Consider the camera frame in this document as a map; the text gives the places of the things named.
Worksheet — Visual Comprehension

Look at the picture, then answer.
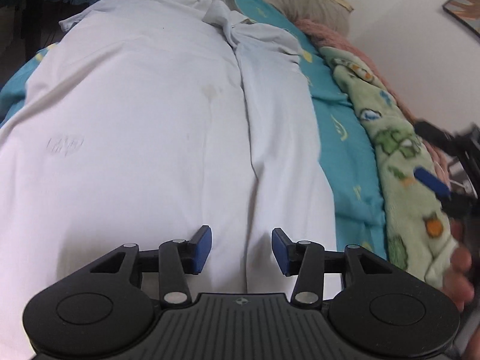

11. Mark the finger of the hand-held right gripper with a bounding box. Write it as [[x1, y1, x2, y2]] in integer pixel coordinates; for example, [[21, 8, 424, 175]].
[[412, 167, 469, 216], [414, 120, 456, 150]]

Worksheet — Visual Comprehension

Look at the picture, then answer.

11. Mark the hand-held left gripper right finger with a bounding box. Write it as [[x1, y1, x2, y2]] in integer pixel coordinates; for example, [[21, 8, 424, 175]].
[[271, 227, 391, 305]]

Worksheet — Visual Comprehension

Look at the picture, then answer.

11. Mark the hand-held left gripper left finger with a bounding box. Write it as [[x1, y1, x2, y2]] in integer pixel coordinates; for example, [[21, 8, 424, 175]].
[[89, 225, 213, 305]]

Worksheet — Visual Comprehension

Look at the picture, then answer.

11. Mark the white shirt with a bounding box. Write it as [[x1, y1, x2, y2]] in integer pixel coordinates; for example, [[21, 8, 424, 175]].
[[0, 0, 338, 355]]

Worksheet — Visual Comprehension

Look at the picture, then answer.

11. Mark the person's right hand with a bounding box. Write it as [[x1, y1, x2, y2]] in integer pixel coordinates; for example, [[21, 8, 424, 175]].
[[440, 219, 476, 313]]

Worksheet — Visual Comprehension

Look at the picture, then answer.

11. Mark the green printed fleece blanket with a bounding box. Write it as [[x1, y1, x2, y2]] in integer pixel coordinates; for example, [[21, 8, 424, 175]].
[[319, 46, 463, 294]]

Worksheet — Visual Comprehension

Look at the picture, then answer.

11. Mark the teal patterned bedsheet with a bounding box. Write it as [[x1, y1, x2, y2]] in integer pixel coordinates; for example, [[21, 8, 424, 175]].
[[0, 0, 388, 271]]

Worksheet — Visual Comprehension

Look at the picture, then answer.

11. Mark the pink fuzzy blanket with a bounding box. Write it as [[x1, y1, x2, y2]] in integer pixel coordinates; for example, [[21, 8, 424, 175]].
[[294, 18, 452, 184]]

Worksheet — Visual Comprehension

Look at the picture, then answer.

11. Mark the dark furniture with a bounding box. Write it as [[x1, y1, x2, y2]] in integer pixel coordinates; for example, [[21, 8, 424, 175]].
[[0, 0, 51, 66]]

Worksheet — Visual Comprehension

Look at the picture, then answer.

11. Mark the framed leaf wall picture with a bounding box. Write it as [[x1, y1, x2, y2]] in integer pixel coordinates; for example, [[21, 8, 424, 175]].
[[442, 0, 480, 39]]

